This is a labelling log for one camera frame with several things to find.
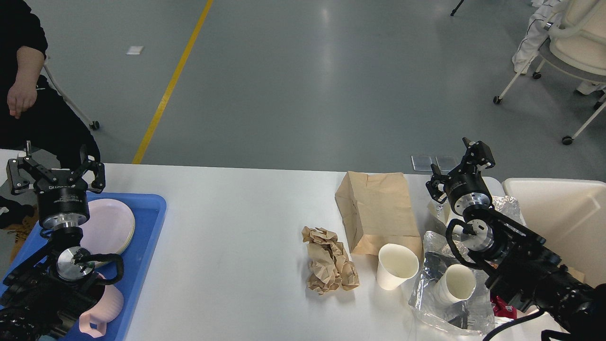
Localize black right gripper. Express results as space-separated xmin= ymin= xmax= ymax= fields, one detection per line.
xmin=426 ymin=137 xmax=496 ymax=216

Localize white office chair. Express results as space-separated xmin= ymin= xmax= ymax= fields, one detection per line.
xmin=492 ymin=0 xmax=606 ymax=145

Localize brown paper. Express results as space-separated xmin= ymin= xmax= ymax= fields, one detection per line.
xmin=302 ymin=226 xmax=361 ymax=296

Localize crumpled aluminium foil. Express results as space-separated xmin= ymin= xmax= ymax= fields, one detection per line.
xmin=427 ymin=196 xmax=526 ymax=233

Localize chair leg with caster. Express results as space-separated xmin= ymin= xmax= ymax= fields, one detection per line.
xmin=43 ymin=57 xmax=100 ymax=131

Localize white paper cup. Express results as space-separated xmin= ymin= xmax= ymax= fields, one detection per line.
xmin=433 ymin=264 xmax=477 ymax=305
xmin=376 ymin=243 xmax=419 ymax=291

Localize seated person's hand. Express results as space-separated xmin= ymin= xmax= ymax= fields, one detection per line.
xmin=7 ymin=80 xmax=37 ymax=119

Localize beige plastic bin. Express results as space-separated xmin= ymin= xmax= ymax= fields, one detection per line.
xmin=502 ymin=178 xmax=606 ymax=287

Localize pink plate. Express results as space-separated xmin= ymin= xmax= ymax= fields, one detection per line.
xmin=80 ymin=198 xmax=133 ymax=254

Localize clear plastic wrap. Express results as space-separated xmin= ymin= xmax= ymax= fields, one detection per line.
xmin=409 ymin=231 xmax=495 ymax=335

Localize yellow plate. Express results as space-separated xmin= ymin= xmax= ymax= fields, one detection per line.
xmin=114 ymin=213 xmax=136 ymax=254

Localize person in black clothes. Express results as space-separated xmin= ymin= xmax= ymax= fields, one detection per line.
xmin=0 ymin=0 xmax=100 ymax=169

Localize brown paper bag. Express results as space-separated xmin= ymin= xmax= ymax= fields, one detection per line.
xmin=335 ymin=171 xmax=423 ymax=259

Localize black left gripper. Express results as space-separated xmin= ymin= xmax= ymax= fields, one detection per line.
xmin=7 ymin=141 xmax=106 ymax=229

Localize crushed red wrapper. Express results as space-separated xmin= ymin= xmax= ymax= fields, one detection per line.
xmin=490 ymin=293 xmax=517 ymax=320

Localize person in white trousers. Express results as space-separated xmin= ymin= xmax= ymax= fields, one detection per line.
xmin=511 ymin=0 xmax=561 ymax=75

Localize pink ribbed mug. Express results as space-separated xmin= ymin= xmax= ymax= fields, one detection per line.
xmin=78 ymin=284 xmax=124 ymax=338

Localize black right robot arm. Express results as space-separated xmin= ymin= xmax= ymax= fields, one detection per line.
xmin=426 ymin=137 xmax=606 ymax=341

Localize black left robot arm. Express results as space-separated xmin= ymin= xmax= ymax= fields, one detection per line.
xmin=1 ymin=142 xmax=124 ymax=341

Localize metal floor plates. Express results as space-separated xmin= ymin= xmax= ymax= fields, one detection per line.
xmin=411 ymin=155 xmax=459 ymax=172

